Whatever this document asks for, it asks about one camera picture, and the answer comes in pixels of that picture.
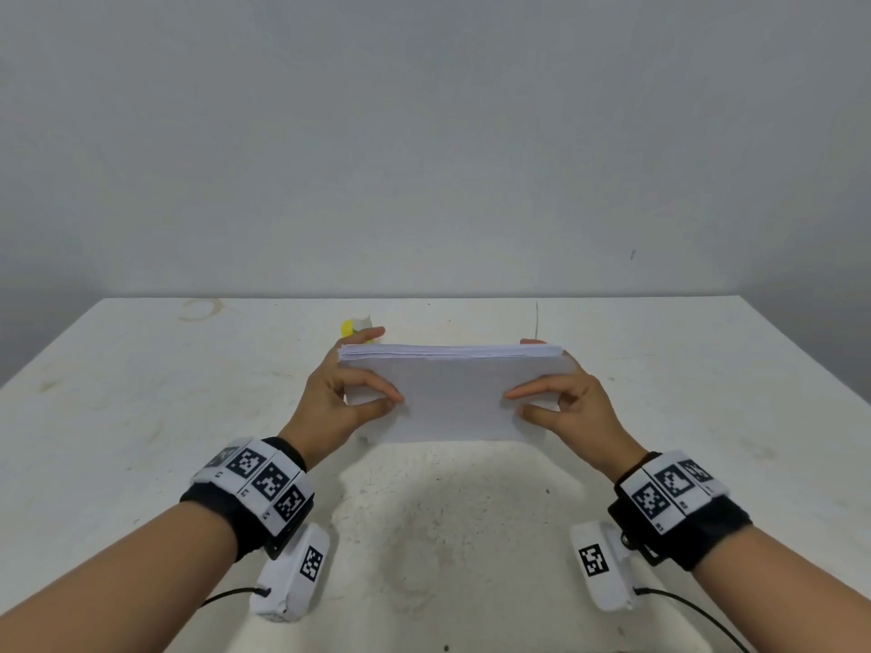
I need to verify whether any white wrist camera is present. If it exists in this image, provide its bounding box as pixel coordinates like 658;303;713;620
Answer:
569;519;644;615
249;521;334;624

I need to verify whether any person's right forearm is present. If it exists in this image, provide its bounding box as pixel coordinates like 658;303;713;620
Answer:
694;526;871;653

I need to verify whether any person's left forearm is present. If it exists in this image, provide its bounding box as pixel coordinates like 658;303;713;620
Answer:
0;502;240;653

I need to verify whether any person's left hand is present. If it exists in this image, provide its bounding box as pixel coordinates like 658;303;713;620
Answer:
276;326;407;472

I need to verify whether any black marker wristband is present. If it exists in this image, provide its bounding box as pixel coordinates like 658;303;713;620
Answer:
178;434;318;563
607;450;754;572

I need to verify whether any glued white paper sheet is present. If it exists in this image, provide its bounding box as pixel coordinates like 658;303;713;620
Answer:
336;341;582;447

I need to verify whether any person's right hand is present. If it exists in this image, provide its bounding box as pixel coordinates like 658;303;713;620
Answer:
504;338;651;484

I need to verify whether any black cable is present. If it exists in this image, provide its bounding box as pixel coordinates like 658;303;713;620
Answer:
631;586;753;653
200;583;274;609

